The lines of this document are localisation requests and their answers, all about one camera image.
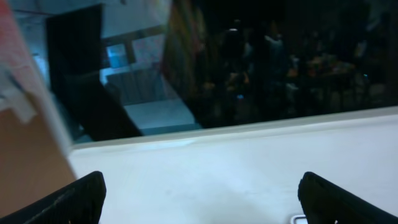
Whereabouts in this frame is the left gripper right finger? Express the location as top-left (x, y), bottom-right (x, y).
top-left (297, 172), bottom-right (397, 224)

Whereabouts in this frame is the yellow red noodle packet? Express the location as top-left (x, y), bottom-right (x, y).
top-left (1, 1), bottom-right (75, 217)

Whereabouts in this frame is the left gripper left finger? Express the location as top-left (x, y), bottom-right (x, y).
top-left (1, 171), bottom-right (106, 224)

